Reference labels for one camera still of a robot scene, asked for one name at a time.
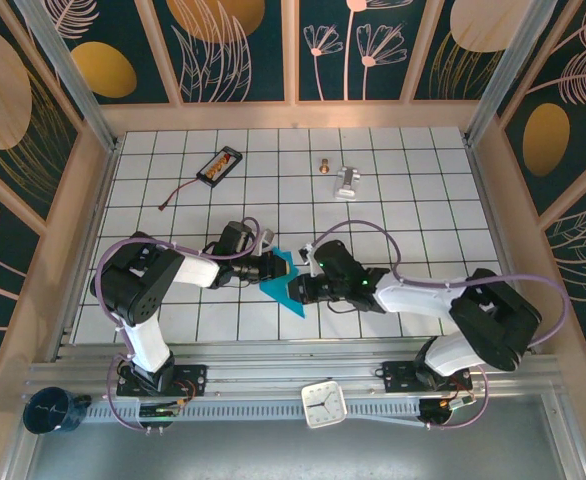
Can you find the dark blue cup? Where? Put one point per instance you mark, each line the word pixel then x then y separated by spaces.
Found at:
pixel 48 412

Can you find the aluminium frame post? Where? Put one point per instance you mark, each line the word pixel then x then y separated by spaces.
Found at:
pixel 73 85
pixel 503 70

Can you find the small brass fitting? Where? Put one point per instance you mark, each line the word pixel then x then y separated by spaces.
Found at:
pixel 324 166

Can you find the silver metal bracket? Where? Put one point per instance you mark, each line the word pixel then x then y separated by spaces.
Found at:
pixel 345 185

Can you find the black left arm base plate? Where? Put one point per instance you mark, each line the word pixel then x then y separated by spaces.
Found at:
pixel 193 377

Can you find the aluminium side rail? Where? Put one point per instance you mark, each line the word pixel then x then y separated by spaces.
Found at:
pixel 100 200
pixel 488 200

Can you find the aluminium mounting rail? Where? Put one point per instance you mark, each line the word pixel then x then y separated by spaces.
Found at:
pixel 273 372

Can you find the white square analog clock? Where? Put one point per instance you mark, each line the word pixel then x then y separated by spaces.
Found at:
pixel 323 405

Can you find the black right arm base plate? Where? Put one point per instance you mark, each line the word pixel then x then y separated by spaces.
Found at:
pixel 398 375

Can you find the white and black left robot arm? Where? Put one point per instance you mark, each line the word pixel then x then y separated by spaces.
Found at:
pixel 138 280

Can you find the black controller board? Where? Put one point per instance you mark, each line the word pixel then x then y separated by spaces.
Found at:
pixel 158 412
pixel 438 412

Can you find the grey metal shelf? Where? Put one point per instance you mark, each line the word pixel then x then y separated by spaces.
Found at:
pixel 273 455

